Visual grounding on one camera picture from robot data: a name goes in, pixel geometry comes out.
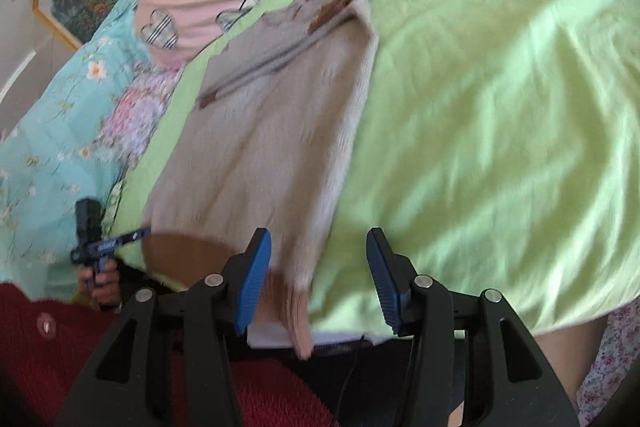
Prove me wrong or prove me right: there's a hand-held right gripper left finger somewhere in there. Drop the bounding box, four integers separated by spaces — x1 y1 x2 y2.
54 227 273 427

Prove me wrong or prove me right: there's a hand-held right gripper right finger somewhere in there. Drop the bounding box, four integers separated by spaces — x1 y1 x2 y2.
365 227 581 427

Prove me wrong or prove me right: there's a beige knit sweater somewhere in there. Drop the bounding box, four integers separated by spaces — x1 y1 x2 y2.
141 0 385 362

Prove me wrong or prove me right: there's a person's left hand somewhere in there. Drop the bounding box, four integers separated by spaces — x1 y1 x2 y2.
76 263 122 311

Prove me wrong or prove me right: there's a light blue floral quilt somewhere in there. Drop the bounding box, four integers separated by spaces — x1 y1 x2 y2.
0 0 182 302

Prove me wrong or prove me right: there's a red knit garment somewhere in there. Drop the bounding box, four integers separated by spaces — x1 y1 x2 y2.
0 283 341 427

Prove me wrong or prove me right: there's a green blanket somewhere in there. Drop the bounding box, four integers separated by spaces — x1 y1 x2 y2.
111 0 640 341

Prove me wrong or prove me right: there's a floral bed sheet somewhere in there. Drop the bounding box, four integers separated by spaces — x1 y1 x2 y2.
575 292 640 427

